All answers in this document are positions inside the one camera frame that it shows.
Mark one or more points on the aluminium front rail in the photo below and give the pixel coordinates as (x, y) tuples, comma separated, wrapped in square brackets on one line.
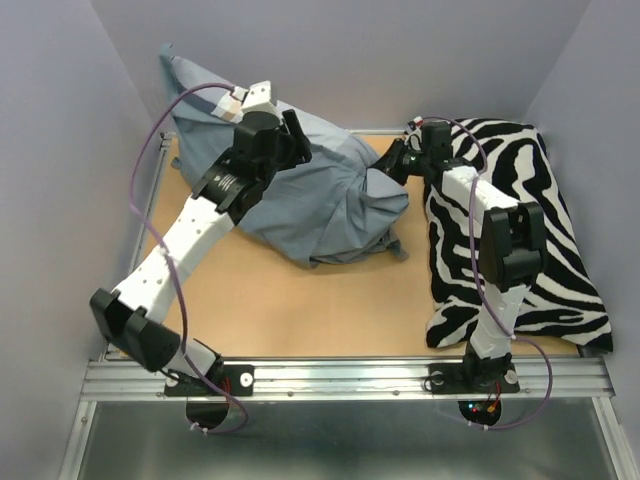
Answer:
[(354, 379)]

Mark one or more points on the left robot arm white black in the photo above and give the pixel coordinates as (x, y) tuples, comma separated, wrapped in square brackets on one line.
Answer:
[(218, 202)]

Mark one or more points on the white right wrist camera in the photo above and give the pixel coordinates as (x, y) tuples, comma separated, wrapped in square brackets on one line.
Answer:
[(412, 133)]

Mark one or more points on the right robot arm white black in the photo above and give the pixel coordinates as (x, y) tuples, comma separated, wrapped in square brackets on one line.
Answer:
[(507, 248)]

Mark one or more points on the blue-grey pillowcase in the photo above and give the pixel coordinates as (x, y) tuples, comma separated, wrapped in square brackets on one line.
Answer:
[(336, 209)]

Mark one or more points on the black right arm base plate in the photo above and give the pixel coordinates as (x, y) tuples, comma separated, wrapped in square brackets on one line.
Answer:
[(457, 379)]

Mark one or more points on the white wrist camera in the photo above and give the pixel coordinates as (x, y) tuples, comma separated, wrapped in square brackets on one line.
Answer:
[(412, 133), (259, 97)]

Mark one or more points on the aluminium rail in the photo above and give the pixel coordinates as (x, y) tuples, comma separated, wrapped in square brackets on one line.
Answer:
[(354, 379), (145, 225)]

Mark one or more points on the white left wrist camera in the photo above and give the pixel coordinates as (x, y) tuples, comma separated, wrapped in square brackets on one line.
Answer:
[(259, 97)]

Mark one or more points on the aluminium left side rail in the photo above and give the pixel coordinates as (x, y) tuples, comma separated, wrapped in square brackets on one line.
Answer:
[(145, 225)]

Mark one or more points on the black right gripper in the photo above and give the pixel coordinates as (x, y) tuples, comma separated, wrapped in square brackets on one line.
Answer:
[(389, 163)]

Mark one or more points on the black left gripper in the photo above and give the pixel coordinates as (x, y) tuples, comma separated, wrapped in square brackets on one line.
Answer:
[(292, 157)]

